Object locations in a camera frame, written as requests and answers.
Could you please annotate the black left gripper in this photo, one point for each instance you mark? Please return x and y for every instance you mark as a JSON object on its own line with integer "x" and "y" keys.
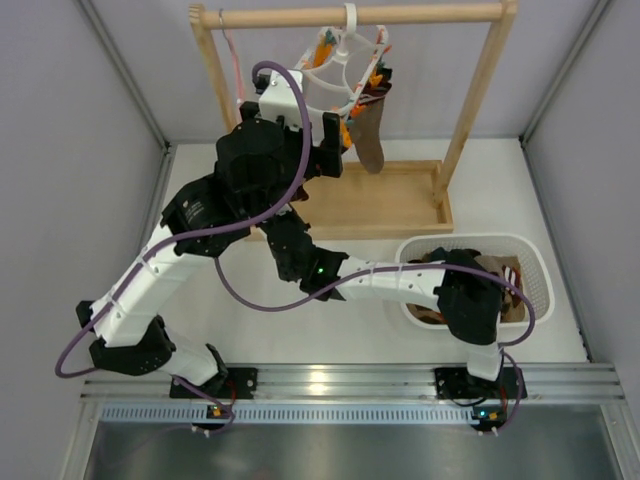
{"x": 329, "y": 145}

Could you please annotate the perforated cable tray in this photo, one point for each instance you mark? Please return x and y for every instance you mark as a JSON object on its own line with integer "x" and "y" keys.
{"x": 281, "y": 414}

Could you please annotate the white plastic clip hanger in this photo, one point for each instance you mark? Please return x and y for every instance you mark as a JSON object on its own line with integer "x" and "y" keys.
{"x": 337, "y": 67}

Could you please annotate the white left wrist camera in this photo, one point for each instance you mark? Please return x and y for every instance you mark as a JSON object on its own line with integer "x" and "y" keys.
{"x": 276, "y": 101}

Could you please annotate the argyle patterned sock in basket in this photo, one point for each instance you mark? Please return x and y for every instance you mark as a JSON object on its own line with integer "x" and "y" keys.
{"x": 425, "y": 315}

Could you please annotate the navy sock with bear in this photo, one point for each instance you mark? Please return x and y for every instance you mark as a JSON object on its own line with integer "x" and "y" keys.
{"x": 442, "y": 254}

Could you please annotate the brown striped sock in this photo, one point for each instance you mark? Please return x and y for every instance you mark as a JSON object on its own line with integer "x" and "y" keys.
{"x": 509, "y": 269}

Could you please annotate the wooden clothes rack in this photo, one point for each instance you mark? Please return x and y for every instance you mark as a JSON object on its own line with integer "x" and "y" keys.
{"x": 407, "y": 197}

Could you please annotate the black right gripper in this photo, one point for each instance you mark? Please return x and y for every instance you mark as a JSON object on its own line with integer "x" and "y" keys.
{"x": 279, "y": 226}

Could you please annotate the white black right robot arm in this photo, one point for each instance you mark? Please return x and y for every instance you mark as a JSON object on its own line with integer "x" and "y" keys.
{"x": 453, "y": 285}

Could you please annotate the white perforated plastic basket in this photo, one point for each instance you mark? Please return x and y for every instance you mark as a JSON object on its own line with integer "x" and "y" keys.
{"x": 537, "y": 285}

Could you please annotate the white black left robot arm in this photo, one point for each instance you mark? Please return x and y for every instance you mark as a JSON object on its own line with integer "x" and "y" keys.
{"x": 196, "y": 226}

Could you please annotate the aluminium rail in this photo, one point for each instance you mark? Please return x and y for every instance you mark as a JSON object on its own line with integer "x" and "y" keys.
{"x": 552, "y": 383}

